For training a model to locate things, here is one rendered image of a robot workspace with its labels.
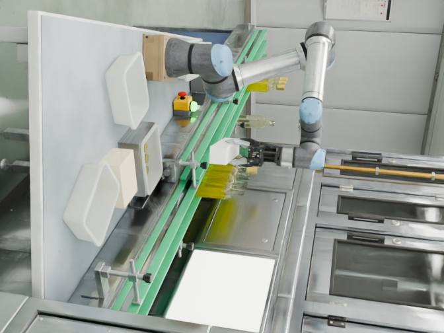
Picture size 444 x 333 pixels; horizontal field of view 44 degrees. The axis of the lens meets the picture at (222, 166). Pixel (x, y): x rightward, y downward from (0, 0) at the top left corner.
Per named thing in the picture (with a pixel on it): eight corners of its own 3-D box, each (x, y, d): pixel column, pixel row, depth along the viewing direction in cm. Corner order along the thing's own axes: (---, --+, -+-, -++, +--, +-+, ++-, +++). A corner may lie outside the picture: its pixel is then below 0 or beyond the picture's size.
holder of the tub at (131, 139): (127, 207, 205) (147, 209, 203) (117, 142, 191) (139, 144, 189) (143, 182, 219) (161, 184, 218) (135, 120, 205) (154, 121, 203)
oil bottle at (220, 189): (180, 195, 227) (231, 200, 222) (179, 184, 224) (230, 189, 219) (184, 187, 232) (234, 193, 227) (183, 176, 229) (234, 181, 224)
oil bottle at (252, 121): (226, 126, 302) (273, 130, 297) (225, 117, 299) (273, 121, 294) (228, 121, 307) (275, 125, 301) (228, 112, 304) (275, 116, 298)
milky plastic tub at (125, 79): (110, 131, 187) (133, 133, 185) (97, 71, 173) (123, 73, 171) (127, 104, 200) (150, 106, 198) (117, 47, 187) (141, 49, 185)
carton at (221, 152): (209, 146, 193) (226, 147, 192) (224, 137, 216) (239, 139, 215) (209, 163, 195) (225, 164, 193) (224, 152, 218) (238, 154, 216)
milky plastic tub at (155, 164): (126, 195, 202) (148, 198, 200) (118, 142, 191) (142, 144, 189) (142, 171, 217) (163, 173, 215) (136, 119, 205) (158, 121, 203)
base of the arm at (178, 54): (164, 39, 203) (189, 41, 200) (177, 35, 216) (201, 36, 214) (164, 80, 208) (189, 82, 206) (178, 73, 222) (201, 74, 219)
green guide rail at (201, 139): (178, 164, 218) (197, 166, 216) (178, 161, 217) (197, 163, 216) (256, 30, 363) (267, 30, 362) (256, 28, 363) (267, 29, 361)
